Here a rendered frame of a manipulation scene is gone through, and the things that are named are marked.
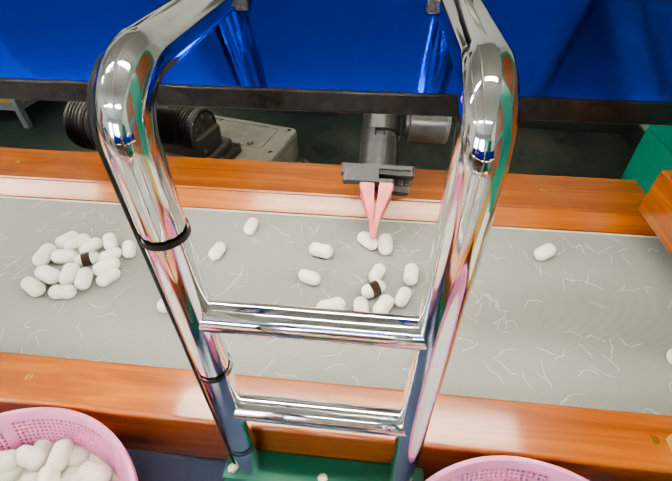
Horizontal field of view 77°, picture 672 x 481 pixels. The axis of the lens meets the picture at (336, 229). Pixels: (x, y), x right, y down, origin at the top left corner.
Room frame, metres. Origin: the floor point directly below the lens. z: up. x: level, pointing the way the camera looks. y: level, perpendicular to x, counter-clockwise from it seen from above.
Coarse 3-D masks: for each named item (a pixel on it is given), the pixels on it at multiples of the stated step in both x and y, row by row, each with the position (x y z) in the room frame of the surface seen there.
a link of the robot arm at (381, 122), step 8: (368, 120) 0.56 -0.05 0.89; (376, 120) 0.55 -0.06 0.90; (384, 120) 0.55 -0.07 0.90; (392, 120) 0.55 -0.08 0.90; (400, 120) 0.57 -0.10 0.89; (408, 120) 0.56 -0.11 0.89; (368, 128) 0.55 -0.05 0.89; (376, 128) 0.55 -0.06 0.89; (384, 128) 0.54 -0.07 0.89; (392, 128) 0.54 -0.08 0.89; (408, 128) 0.56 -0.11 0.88
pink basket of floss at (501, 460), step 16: (464, 464) 0.14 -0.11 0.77; (480, 464) 0.14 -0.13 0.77; (496, 464) 0.14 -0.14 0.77; (512, 464) 0.14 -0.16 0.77; (528, 464) 0.14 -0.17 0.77; (544, 464) 0.14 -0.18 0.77; (432, 480) 0.13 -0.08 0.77; (448, 480) 0.13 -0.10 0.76; (464, 480) 0.14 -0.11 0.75; (480, 480) 0.14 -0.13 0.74; (496, 480) 0.14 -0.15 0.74; (512, 480) 0.14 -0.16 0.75; (528, 480) 0.14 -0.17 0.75; (544, 480) 0.14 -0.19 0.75; (560, 480) 0.13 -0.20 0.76; (576, 480) 0.13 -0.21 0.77
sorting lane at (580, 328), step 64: (0, 256) 0.44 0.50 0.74; (256, 256) 0.44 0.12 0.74; (384, 256) 0.44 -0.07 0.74; (512, 256) 0.43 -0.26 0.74; (576, 256) 0.43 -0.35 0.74; (640, 256) 0.43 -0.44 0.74; (0, 320) 0.33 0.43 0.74; (64, 320) 0.33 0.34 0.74; (128, 320) 0.33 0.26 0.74; (512, 320) 0.32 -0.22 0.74; (576, 320) 0.32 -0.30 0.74; (640, 320) 0.32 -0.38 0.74; (384, 384) 0.24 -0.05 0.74; (448, 384) 0.24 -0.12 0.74; (512, 384) 0.23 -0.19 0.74; (576, 384) 0.23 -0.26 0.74; (640, 384) 0.23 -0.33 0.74
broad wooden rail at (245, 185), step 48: (0, 192) 0.60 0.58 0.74; (48, 192) 0.59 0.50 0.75; (96, 192) 0.59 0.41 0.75; (192, 192) 0.57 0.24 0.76; (240, 192) 0.57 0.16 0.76; (288, 192) 0.56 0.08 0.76; (336, 192) 0.56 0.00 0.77; (432, 192) 0.56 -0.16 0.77; (528, 192) 0.56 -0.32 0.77; (576, 192) 0.55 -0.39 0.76; (624, 192) 0.55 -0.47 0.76
